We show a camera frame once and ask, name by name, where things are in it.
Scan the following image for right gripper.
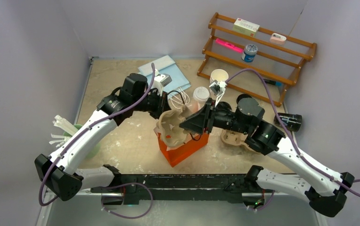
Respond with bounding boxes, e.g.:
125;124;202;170
180;98;251;136

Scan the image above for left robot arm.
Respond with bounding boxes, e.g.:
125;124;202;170
34;73;172;206

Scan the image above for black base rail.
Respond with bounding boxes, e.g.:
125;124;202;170
91;168;270;209

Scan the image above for light blue paper bag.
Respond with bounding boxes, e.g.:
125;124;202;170
138;55;191;108

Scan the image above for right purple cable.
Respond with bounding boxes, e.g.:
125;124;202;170
225;68;360;213

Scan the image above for pink white tape dispenser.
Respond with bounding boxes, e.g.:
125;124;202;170
270;32;287;46

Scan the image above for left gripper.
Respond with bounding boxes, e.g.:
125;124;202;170
132;89;176;120

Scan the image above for black blue marker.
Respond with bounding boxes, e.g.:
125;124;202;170
264;79;282;87

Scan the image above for green straw holder cup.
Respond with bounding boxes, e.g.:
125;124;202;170
63;131;101;160

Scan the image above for black cup lid middle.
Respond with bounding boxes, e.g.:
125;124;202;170
217;101;232;111

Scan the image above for stacked white paper cups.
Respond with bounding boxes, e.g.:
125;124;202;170
210;69;229;83

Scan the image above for black paper cup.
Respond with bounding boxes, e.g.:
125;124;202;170
278;113;303;132

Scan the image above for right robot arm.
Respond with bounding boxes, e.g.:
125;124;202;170
180;95;354;217

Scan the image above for blue white round tin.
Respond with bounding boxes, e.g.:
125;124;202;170
241;44;258;63

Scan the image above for wooden shelf rack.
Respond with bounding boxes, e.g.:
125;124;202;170
197;12;317;107

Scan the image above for white green box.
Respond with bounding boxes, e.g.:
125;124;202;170
232;18;260;37

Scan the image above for orange paper bag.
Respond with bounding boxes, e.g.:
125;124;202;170
156;90;210;168

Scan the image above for pink highlighter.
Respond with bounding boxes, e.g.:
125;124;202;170
215;38;244;53

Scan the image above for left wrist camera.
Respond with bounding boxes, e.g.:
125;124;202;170
152;69;172;96

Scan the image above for black cup lid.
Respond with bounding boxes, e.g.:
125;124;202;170
217;101;232;111
236;93;251;104

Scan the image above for brown pulp cup carrier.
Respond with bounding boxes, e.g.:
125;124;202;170
156;105;192;148

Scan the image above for black cup lid rear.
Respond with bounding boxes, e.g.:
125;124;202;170
236;93;251;104

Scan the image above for white cup lid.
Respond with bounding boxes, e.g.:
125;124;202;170
192;87;210;112

